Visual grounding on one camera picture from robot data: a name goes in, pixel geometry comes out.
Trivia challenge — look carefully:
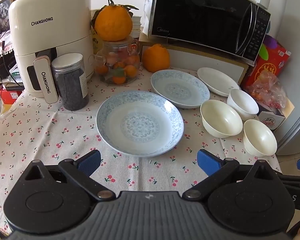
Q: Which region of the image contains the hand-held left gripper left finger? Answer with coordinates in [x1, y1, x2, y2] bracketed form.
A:
[22, 149, 115, 202]

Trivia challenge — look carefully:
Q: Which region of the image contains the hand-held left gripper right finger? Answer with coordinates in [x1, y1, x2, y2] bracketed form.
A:
[181, 149, 278, 202]

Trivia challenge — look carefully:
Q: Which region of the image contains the cream white bowl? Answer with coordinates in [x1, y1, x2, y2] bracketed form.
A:
[200, 99, 243, 138]

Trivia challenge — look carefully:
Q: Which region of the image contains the blue patterned porcelain plate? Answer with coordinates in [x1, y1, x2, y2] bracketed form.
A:
[150, 69, 210, 109]
[96, 91, 184, 158]

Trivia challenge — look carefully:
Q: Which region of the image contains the white plate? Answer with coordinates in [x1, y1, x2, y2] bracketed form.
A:
[197, 67, 240, 97]

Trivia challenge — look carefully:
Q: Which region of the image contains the cherry print tablecloth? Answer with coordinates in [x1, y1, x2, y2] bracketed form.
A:
[0, 67, 282, 235]

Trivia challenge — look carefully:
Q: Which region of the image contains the white porcelain bowl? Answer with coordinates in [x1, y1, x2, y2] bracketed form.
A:
[227, 89, 259, 121]
[243, 119, 278, 157]

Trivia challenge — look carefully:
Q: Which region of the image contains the printed cardboard box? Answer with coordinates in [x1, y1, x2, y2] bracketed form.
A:
[257, 100, 295, 132]

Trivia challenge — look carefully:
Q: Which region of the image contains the clear jar with dark contents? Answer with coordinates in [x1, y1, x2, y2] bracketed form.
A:
[51, 52, 90, 111]

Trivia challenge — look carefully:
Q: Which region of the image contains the clear plastic bag of fruit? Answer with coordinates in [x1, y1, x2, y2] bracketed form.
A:
[249, 70, 289, 110]

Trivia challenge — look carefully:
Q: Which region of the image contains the grey refrigerator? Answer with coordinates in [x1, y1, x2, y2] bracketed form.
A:
[275, 0, 300, 155]

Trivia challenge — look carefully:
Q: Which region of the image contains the pile of small mandarins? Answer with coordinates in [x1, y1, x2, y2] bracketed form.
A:
[96, 52, 139, 85]

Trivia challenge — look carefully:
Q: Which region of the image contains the small red box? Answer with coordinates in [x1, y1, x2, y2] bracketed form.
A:
[0, 87, 23, 104]

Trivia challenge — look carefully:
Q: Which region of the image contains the red gift box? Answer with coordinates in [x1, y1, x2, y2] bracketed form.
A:
[245, 35, 292, 90]

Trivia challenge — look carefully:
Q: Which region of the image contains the yellow carton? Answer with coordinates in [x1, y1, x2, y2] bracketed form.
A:
[91, 30, 103, 53]

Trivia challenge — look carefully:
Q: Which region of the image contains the cream air fryer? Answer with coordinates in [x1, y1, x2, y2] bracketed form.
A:
[8, 0, 95, 105]

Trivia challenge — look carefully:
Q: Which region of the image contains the stack of paper cups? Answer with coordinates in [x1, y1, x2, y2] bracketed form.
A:
[131, 24, 142, 40]

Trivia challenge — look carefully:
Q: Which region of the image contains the large orange with leaves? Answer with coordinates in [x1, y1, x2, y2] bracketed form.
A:
[94, 0, 140, 41]

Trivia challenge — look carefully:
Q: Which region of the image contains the pink floral cloth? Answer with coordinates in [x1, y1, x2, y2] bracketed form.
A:
[0, 30, 14, 60]

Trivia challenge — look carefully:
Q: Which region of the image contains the black microwave oven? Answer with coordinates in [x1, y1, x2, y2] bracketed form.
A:
[149, 0, 272, 63]

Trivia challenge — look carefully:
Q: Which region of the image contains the white plastic bag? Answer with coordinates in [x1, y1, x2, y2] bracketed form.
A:
[141, 0, 158, 35]

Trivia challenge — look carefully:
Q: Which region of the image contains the dark framed picture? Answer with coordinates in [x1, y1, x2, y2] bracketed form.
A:
[0, 0, 12, 38]

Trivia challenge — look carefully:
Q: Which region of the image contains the glass jar with handle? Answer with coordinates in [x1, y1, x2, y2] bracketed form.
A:
[89, 35, 141, 85]

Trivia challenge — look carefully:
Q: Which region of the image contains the black cable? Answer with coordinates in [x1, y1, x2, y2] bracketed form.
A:
[0, 20, 23, 85]

